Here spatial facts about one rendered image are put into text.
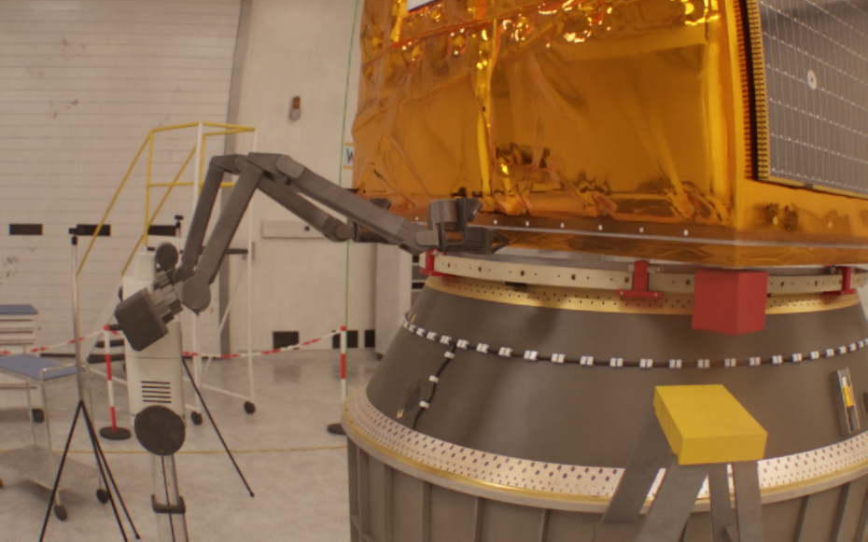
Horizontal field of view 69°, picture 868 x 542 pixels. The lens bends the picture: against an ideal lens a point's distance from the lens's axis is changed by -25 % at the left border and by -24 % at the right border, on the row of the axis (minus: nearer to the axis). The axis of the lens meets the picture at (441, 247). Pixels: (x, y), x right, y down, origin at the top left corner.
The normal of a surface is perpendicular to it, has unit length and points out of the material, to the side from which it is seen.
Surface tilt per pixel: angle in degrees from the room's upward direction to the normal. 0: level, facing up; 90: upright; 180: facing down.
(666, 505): 87
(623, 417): 62
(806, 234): 90
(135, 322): 90
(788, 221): 95
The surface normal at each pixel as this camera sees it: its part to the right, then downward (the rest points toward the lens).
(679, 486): -0.14, -0.02
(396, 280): -0.85, -0.01
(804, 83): 0.50, 0.05
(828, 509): 0.30, 0.04
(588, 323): -0.42, -0.45
